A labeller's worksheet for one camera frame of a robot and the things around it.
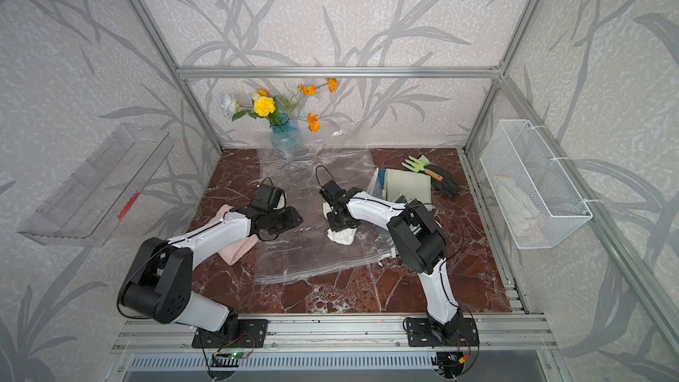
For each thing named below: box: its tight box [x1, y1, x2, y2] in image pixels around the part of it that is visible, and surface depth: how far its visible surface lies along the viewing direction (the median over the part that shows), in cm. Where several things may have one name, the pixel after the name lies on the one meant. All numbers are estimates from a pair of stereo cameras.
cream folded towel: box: [385, 168, 432, 204], surface depth 105 cm
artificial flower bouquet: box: [220, 76, 338, 133], surface depth 95 cm
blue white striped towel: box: [366, 167, 387, 199], surface depth 107 cm
